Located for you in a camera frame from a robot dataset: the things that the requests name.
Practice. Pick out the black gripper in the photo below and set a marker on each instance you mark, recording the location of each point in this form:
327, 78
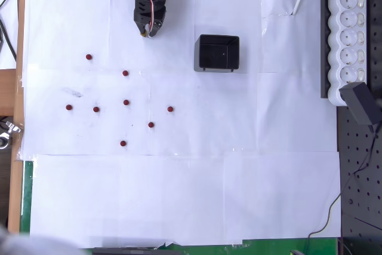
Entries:
145, 18

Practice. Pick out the black square box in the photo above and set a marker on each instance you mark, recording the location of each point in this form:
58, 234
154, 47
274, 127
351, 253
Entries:
197, 55

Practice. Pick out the white taped paper cover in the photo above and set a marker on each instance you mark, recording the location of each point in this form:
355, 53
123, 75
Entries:
209, 177

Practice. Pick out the silver metal clamp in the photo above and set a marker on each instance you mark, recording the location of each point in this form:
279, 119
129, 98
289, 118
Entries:
12, 127

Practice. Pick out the white power strip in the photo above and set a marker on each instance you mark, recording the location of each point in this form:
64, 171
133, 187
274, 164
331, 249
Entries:
347, 58

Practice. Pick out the green cutting mat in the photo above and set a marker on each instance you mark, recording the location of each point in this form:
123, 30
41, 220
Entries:
27, 192

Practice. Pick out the black power adapter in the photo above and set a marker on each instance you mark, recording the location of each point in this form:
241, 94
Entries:
358, 102

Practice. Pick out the blurred grey object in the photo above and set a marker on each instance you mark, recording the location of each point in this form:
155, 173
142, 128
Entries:
24, 246

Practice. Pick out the black perforated pegboard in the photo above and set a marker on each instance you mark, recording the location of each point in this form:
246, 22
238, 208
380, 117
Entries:
361, 162

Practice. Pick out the black camera device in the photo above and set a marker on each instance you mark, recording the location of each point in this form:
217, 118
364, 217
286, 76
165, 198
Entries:
134, 251

